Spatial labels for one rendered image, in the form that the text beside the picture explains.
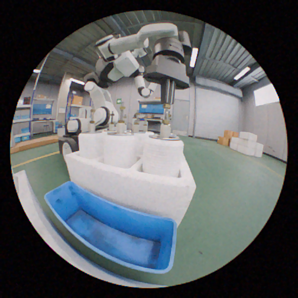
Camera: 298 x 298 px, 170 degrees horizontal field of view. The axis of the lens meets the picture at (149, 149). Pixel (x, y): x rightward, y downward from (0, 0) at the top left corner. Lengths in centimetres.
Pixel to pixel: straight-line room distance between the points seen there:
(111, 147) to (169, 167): 14
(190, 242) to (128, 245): 16
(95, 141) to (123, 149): 11
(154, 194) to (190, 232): 19
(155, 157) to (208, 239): 30
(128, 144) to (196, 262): 35
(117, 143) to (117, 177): 8
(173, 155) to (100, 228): 28
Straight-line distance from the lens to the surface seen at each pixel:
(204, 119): 561
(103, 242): 30
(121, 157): 22
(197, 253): 31
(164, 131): 21
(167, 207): 21
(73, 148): 60
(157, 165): 19
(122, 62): 77
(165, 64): 25
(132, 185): 19
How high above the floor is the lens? 27
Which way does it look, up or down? 13 degrees down
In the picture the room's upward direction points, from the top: 4 degrees clockwise
